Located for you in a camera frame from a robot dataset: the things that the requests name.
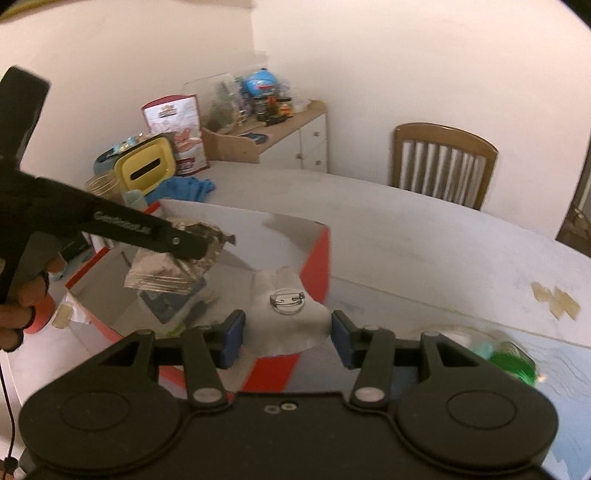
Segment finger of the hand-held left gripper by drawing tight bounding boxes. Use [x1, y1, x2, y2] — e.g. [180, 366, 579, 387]
[84, 195, 209, 261]

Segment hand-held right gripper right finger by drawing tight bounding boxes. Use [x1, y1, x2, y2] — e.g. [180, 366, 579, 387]
[331, 309, 482, 409]

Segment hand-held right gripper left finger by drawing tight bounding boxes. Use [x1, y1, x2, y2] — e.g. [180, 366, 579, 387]
[95, 309, 246, 409]

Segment silver foil wrapper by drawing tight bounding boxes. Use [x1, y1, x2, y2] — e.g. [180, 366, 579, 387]
[124, 220, 238, 297]

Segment cardboard box with red edges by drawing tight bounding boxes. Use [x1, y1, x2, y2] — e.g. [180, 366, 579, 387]
[64, 198, 334, 403]

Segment green plastic wrapper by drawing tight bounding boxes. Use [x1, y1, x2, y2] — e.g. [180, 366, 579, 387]
[488, 340, 540, 385]

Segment person's left hand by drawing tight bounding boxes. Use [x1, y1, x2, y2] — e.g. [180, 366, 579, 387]
[0, 256, 66, 354]

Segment light blue cup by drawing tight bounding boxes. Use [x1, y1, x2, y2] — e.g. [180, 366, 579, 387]
[123, 189, 149, 211]

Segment blue cloth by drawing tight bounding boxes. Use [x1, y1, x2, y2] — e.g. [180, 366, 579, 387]
[147, 176, 217, 204]

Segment round pin badge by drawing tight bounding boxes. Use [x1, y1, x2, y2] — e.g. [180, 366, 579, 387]
[269, 289, 307, 317]

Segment glass jar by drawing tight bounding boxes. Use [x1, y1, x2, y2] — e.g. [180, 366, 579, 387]
[85, 172, 126, 205]

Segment yellow and grey tissue holder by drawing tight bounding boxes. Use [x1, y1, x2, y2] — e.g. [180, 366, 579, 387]
[114, 137, 177, 193]

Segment blue packet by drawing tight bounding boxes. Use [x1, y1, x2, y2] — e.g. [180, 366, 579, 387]
[140, 281, 209, 325]

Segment red and white snack bag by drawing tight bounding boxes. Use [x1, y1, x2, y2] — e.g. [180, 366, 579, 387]
[140, 94, 210, 176]

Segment red round object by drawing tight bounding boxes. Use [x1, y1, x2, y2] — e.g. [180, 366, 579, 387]
[24, 295, 57, 334]

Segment blue patterned table mat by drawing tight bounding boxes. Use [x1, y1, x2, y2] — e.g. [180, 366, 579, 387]
[286, 277, 591, 480]

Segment wooden sideboard with white doors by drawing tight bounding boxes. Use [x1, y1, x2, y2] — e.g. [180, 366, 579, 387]
[201, 100, 329, 174]

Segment blue round toy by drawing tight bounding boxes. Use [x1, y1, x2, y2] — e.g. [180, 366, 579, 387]
[242, 68, 280, 98]

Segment pieces of beige tape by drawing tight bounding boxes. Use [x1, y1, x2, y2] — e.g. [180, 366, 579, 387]
[530, 281, 581, 322]

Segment wooden chair with slatted back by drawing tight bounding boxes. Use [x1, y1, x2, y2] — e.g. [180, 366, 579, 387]
[391, 122, 500, 211]

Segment black cable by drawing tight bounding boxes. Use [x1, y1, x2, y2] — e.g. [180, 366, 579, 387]
[0, 354, 21, 480]

